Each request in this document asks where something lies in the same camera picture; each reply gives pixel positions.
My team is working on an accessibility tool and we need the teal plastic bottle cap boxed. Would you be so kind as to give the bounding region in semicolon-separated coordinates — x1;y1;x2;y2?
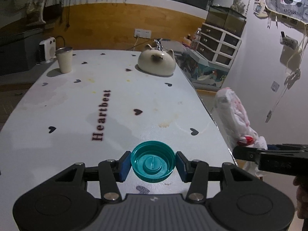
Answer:
131;141;175;183

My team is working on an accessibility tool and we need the white plastic trash bag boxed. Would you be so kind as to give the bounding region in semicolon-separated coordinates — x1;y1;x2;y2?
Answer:
214;86;268;176

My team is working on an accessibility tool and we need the colourful storage box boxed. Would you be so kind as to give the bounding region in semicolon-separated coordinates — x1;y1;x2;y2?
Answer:
176;53;228;91

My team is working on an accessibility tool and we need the white drawer organizer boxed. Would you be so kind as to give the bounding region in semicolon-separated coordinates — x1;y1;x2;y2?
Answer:
196;23;242;69

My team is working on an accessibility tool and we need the white ceramic cat figurine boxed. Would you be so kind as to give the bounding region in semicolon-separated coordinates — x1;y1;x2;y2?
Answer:
137;44;177;77

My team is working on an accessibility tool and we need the clear plastic water bottle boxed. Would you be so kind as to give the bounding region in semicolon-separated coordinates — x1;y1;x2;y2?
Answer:
191;28;202;49

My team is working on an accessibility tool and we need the cream metal cup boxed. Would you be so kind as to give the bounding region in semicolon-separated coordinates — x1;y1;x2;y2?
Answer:
55;46;73;74

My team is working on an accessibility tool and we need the silver rabbit figurine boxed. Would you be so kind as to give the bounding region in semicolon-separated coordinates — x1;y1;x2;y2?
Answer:
154;38;163;51

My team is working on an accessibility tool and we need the white small space heater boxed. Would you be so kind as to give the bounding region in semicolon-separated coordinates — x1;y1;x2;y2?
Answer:
39;37;56;63

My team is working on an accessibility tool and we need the glass fish tank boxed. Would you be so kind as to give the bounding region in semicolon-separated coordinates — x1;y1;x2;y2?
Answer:
205;6;246;37

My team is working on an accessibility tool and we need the white wall power socket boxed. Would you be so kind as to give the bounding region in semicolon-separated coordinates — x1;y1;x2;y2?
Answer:
134;29;151;39

